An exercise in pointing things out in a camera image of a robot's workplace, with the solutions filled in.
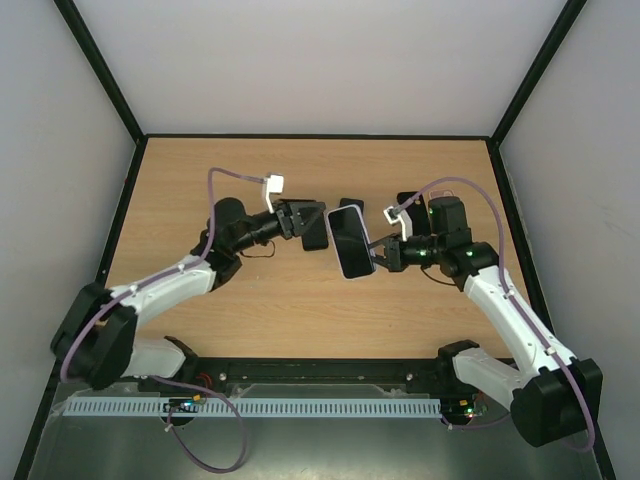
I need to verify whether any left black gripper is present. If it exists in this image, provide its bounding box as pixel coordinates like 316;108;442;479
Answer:
232;199;326;255

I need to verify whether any dark green phone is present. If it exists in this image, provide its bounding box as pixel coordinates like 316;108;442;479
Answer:
339;198;365;214

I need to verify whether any lilac phone case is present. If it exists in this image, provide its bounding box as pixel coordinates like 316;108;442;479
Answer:
326;203;377;280

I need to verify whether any black phone case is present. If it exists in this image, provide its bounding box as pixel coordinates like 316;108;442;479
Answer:
396;190;430;236

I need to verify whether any pink phone case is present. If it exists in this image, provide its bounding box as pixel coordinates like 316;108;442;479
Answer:
429;189;455;200

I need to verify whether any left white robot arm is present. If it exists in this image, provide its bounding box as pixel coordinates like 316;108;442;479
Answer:
50;197;326;390

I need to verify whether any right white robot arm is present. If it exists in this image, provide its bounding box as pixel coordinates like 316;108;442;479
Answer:
373;196;603;450

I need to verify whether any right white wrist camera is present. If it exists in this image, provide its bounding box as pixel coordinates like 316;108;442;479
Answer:
383;206;413;242

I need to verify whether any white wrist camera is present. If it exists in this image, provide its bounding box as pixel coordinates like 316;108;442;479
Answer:
383;206;413;242
262;173;284;214

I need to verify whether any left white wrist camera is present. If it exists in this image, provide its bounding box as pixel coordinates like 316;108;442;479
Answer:
262;173;284;214

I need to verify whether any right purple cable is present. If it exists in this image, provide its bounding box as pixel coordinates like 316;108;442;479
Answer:
394;177;599;454

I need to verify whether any purple cable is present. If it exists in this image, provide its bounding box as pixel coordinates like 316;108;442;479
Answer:
59;167;269;474
394;177;599;454

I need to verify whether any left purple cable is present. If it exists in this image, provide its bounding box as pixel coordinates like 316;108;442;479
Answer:
59;167;269;474

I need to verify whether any black aluminium frame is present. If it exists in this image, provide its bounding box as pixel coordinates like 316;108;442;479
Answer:
9;0;619;480

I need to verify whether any grey slotted cable duct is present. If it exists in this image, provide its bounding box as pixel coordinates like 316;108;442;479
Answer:
59;396;441;419

